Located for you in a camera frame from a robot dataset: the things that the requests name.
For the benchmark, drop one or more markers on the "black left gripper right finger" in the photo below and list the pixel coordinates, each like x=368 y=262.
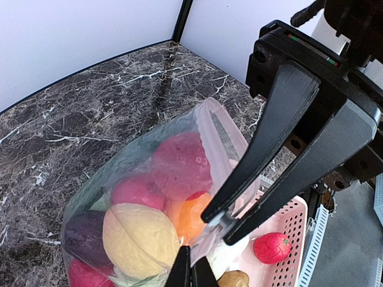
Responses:
x=202 y=275

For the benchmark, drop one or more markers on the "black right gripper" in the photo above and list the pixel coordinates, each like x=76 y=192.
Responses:
x=286 y=68

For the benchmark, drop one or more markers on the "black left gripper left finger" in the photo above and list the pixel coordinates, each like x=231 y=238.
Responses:
x=180 y=272

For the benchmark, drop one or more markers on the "yellow fruit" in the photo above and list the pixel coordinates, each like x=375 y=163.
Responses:
x=140 y=241

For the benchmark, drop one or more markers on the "orange fruit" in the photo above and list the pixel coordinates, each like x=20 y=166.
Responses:
x=185 y=216

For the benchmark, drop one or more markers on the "clear zip top bag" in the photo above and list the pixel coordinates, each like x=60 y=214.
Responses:
x=222 y=141

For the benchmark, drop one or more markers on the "red ball fruit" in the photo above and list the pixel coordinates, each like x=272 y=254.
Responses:
x=83 y=275

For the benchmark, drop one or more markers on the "dark red fruit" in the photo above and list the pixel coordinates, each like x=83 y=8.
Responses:
x=82 y=238

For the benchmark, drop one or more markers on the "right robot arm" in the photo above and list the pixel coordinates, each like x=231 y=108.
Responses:
x=353 y=30

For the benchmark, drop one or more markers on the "white radish vegetable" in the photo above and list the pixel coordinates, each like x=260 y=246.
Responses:
x=222 y=255

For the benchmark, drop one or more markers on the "brown potato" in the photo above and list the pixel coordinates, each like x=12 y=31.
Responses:
x=235 y=278

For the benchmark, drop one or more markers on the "red apple front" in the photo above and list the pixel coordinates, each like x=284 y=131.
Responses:
x=272 y=248

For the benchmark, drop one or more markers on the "light blue basket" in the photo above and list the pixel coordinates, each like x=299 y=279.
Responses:
x=378 y=196

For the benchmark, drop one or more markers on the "pink plastic basket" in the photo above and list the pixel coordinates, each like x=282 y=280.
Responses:
x=291 y=221

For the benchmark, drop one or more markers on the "white cable duct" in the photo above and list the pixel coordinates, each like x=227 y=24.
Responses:
x=313 y=240

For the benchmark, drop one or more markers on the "black right frame post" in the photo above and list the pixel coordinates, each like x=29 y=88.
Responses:
x=181 y=20

